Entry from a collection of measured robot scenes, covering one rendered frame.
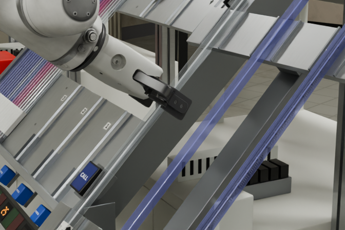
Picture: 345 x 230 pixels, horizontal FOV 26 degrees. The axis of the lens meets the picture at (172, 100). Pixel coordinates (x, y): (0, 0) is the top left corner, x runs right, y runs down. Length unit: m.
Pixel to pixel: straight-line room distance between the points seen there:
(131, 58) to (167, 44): 1.03
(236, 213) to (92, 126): 0.42
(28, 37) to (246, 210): 0.36
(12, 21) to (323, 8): 6.65
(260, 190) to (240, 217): 0.52
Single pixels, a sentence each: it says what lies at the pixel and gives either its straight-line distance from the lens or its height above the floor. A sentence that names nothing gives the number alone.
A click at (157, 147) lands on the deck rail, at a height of 0.82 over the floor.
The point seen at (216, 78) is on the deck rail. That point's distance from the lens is 1.21.
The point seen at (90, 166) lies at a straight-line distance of 1.15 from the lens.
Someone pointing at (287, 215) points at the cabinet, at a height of 0.62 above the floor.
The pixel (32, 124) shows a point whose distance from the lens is 1.52.
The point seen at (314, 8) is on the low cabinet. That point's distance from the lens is 7.50.
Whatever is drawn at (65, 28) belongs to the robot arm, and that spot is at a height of 1.06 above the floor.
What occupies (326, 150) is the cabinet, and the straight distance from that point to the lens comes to 1.85.
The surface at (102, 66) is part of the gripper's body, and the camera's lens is 0.93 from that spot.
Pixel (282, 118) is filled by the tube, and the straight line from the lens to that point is 0.89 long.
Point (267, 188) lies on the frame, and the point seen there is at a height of 0.64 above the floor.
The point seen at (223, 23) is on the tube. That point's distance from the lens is 1.08.
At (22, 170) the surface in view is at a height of 0.73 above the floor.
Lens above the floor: 1.19
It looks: 15 degrees down
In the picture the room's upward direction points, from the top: straight up
